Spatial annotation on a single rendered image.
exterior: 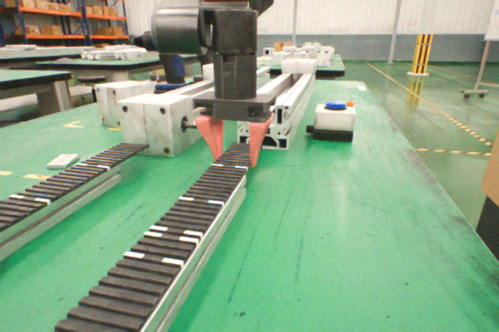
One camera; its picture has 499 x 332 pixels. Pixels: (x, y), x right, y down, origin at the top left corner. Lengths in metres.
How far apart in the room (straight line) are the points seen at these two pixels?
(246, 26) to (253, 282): 0.28
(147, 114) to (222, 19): 0.24
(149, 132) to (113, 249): 0.28
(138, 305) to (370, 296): 0.18
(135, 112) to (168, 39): 0.20
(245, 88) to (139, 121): 0.24
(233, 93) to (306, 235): 0.19
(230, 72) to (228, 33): 0.04
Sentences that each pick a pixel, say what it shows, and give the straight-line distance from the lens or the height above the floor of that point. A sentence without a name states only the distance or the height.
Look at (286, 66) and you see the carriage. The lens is 1.16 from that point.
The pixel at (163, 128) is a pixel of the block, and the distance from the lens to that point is 0.57.
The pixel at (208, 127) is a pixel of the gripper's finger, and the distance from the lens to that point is 0.43.
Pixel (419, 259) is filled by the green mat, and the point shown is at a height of 0.78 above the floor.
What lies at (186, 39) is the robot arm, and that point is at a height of 0.98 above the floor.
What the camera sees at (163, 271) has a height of 0.81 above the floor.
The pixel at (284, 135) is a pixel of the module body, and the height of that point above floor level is 0.81.
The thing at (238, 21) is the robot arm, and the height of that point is 0.99.
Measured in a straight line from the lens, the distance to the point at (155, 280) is 0.25.
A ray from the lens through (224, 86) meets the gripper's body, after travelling 0.41.
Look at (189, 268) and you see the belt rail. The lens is 0.28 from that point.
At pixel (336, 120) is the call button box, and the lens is 0.67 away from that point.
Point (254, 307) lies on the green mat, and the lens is 0.27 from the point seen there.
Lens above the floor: 0.98
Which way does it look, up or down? 22 degrees down
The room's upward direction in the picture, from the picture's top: straight up
